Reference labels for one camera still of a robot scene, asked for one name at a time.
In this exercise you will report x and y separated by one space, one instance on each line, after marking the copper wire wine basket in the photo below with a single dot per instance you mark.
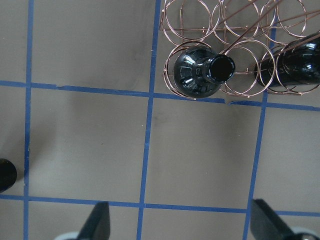
252 32

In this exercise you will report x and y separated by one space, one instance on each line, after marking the dark bottle in basket rear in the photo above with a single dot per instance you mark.
297 64

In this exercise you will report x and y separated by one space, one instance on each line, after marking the dark bottle in basket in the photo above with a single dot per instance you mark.
297 64
199 72

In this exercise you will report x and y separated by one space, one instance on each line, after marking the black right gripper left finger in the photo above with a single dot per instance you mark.
98 225

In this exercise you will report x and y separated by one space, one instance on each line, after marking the dark wine bottle being placed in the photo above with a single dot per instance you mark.
8 174

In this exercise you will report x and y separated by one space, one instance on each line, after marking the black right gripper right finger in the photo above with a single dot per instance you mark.
265 224

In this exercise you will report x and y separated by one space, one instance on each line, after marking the dark bottle in basket front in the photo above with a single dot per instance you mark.
199 72

